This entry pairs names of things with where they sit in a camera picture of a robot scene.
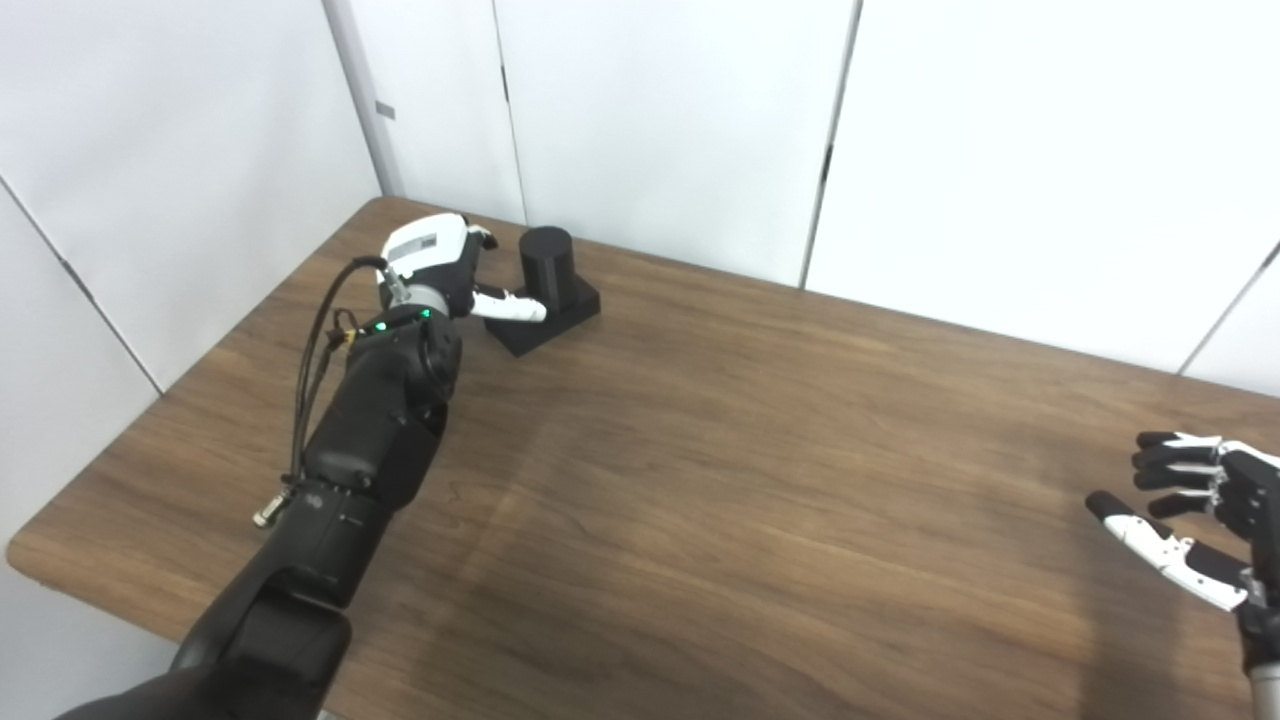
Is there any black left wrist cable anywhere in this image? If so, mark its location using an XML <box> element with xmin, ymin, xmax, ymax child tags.
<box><xmin>252</xmin><ymin>255</ymin><xmax>413</xmax><ymax>529</ymax></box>

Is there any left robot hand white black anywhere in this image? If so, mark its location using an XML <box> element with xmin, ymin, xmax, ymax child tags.
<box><xmin>378</xmin><ymin>212</ymin><xmax>549</xmax><ymax>324</ymax></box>

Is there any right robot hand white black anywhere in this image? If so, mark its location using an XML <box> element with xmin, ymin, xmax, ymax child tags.
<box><xmin>1085</xmin><ymin>430</ymin><xmax>1280</xmax><ymax>673</ymax></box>

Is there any black peg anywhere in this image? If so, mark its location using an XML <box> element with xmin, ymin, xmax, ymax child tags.
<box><xmin>487</xmin><ymin>226</ymin><xmax>602</xmax><ymax>358</ymax></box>

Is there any grey wall corner post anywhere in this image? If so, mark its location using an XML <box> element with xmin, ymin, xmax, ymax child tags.
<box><xmin>322</xmin><ymin>0</ymin><xmax>406</xmax><ymax>197</ymax></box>

